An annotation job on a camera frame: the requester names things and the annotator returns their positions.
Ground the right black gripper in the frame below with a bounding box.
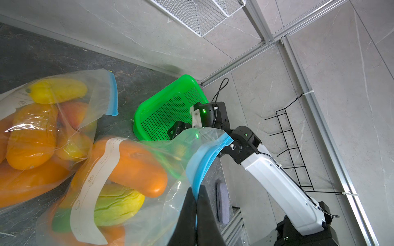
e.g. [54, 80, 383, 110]
[167, 101, 231, 139]

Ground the yellow mango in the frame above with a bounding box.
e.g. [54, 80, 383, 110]
[26, 77, 88, 104]

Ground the black wire wall hook rack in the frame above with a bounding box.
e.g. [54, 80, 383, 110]
[266, 90, 358, 197]

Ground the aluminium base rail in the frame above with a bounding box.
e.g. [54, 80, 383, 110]
[221, 207, 249, 246]

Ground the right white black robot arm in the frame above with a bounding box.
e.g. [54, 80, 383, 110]
[165, 75, 338, 246]

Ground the green plastic basket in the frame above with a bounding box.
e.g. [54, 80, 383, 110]
[133, 74, 208, 141]

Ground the clear zip-top bag blue zipper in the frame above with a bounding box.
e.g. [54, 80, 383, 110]
[1, 69, 118, 210]

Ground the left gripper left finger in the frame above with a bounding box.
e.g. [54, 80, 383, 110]
[167, 188, 197, 246]

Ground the green mango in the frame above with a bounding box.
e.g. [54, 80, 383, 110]
[52, 183, 145, 233]

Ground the purple round pad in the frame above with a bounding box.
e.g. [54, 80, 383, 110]
[216, 182, 230, 224]

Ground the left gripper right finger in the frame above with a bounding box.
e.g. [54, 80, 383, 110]
[196, 185, 226, 246]

